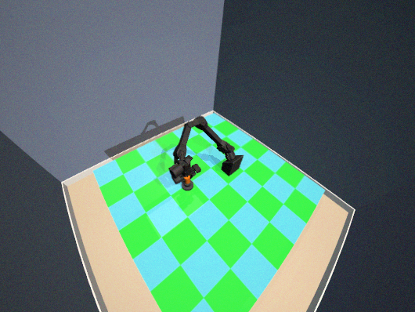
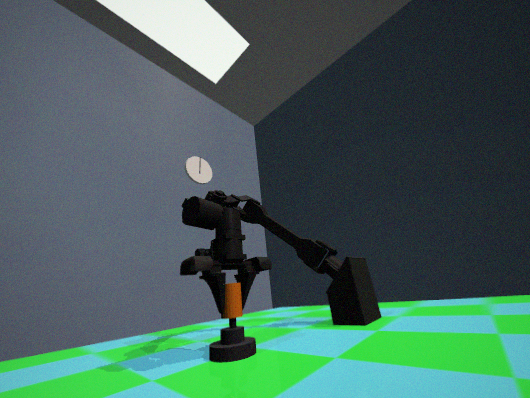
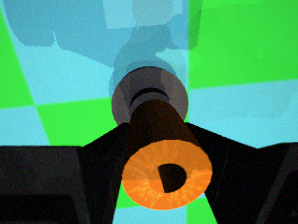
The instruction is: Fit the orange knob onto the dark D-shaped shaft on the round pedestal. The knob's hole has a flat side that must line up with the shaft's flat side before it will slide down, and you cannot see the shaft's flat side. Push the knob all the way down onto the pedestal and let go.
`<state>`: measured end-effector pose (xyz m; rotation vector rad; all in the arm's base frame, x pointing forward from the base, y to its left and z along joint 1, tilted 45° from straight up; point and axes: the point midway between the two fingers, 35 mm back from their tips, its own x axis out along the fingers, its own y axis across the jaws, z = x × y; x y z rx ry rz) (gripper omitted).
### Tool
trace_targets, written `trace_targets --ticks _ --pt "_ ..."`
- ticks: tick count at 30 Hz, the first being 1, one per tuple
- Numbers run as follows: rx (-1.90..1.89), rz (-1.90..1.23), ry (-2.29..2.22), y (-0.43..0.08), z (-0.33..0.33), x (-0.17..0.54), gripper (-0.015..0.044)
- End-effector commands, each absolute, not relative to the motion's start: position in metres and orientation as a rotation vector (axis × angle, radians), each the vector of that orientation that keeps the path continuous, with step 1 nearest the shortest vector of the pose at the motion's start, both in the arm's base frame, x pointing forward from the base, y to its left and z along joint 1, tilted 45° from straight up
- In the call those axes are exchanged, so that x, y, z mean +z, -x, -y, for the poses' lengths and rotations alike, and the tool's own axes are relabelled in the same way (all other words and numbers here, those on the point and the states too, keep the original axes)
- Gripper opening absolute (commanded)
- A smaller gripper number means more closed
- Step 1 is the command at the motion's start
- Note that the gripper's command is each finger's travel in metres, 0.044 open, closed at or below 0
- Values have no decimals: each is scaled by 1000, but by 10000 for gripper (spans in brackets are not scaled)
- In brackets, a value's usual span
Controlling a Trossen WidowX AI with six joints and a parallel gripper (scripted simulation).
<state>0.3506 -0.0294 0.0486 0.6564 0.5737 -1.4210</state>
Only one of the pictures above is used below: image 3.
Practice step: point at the orange cylindrical knob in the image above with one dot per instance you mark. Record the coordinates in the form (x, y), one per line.
(165, 167)

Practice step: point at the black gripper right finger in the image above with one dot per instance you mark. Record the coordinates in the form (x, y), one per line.
(245, 180)

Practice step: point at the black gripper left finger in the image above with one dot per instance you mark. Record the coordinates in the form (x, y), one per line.
(91, 175)

